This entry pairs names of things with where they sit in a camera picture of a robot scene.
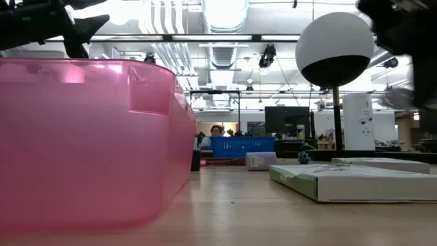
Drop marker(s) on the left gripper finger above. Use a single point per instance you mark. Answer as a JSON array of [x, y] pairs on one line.
[[90, 25]]

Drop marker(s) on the white product box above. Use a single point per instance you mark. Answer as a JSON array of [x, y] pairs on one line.
[[382, 164], [358, 184]]

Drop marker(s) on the pink translucent plastic bin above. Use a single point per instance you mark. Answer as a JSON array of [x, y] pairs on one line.
[[85, 153]]

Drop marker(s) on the small lavender box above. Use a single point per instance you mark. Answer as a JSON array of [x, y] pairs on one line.
[[261, 161]]

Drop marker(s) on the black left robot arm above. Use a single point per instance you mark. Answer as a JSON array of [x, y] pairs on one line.
[[27, 24]]

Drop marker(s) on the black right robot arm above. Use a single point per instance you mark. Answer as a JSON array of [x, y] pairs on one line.
[[392, 27]]

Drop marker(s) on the black ceiling spotlight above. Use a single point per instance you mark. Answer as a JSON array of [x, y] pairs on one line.
[[267, 56], [391, 62], [149, 58]]

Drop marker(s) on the black monitor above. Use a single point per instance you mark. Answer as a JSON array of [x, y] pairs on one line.
[[428, 121], [286, 119]]

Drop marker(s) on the white column cabinet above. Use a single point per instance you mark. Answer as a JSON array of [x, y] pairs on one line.
[[358, 123]]

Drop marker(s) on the white globe lamp black base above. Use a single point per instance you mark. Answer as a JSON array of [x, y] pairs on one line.
[[334, 44]]

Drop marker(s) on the black overhead crossbar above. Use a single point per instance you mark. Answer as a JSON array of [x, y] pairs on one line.
[[205, 37]]

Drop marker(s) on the white labelled bottle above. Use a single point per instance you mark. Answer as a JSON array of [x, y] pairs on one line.
[[300, 132]]

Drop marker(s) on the person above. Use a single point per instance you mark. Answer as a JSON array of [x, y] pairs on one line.
[[215, 131]]

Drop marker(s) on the blue plastic basket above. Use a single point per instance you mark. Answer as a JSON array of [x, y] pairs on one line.
[[239, 147]]

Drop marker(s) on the black aluminium table frame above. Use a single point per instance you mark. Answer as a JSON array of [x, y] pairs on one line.
[[403, 156]]

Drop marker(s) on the silver ventilation duct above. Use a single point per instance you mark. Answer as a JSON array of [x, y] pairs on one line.
[[223, 20]]

